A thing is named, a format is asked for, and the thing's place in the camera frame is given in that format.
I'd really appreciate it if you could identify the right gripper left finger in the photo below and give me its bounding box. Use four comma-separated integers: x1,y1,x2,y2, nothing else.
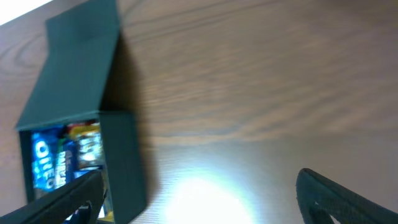
1,170,104,224

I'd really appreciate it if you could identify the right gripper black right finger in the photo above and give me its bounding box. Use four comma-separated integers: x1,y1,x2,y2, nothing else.
296,168,397,224

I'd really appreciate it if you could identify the purple Dairy Milk bar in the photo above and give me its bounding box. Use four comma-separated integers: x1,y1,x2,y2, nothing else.
55,138,77,189

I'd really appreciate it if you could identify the blue Oreo cookie pack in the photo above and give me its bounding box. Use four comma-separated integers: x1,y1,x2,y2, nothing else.
31,126,63,192

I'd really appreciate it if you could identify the yellow candy bag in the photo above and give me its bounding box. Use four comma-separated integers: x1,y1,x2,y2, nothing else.
67,121,104,169

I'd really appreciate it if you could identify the dark green box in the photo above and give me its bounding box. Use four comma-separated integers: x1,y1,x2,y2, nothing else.
16,0,147,223

